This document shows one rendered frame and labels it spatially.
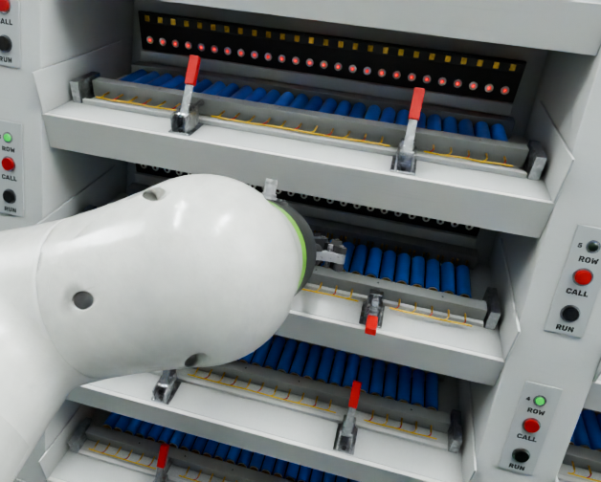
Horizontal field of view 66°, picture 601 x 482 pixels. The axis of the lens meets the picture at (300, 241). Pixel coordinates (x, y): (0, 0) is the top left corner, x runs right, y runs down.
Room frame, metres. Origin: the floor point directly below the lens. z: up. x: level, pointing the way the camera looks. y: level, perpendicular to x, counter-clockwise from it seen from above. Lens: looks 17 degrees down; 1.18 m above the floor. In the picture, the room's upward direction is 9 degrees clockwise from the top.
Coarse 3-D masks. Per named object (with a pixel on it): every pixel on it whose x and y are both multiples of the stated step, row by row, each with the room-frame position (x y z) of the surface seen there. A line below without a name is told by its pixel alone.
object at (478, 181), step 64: (64, 64) 0.62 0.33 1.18; (192, 64) 0.59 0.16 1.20; (256, 64) 0.72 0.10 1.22; (320, 64) 0.70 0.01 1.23; (384, 64) 0.68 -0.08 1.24; (448, 64) 0.67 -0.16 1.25; (512, 64) 0.65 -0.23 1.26; (64, 128) 0.58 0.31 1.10; (128, 128) 0.57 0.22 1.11; (192, 128) 0.58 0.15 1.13; (256, 128) 0.59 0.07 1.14; (320, 128) 0.60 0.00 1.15; (384, 128) 0.58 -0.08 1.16; (448, 128) 0.61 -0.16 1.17; (512, 128) 0.64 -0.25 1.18; (320, 192) 0.54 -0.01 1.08; (384, 192) 0.52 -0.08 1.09; (448, 192) 0.51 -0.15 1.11; (512, 192) 0.50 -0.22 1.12
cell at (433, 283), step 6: (426, 264) 0.63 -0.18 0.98; (432, 264) 0.62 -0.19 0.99; (438, 264) 0.63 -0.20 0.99; (426, 270) 0.62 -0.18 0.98; (432, 270) 0.61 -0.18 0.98; (438, 270) 0.61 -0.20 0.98; (426, 276) 0.60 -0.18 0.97; (432, 276) 0.59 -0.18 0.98; (438, 276) 0.60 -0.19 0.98; (426, 282) 0.59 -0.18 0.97; (432, 282) 0.58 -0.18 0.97; (438, 282) 0.59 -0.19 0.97; (426, 288) 0.58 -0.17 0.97; (438, 288) 0.58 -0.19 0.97
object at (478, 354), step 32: (96, 192) 0.69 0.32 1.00; (384, 224) 0.68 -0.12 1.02; (480, 288) 0.61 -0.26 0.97; (288, 320) 0.53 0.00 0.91; (320, 320) 0.52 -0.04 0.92; (352, 320) 0.53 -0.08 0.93; (384, 320) 0.53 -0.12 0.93; (416, 320) 0.54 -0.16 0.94; (512, 320) 0.50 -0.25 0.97; (352, 352) 0.53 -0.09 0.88; (384, 352) 0.52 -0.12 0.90; (416, 352) 0.51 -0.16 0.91; (448, 352) 0.50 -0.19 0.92; (480, 352) 0.50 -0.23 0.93
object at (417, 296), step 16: (320, 272) 0.57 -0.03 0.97; (336, 272) 0.58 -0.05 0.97; (320, 288) 0.56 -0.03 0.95; (336, 288) 0.56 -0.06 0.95; (352, 288) 0.57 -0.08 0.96; (368, 288) 0.56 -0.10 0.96; (384, 288) 0.56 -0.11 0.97; (400, 288) 0.56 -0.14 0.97; (416, 288) 0.56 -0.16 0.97; (416, 304) 0.55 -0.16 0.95; (432, 304) 0.55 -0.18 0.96; (448, 304) 0.54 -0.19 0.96; (464, 304) 0.54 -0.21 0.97; (480, 304) 0.54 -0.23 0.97; (448, 320) 0.53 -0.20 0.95
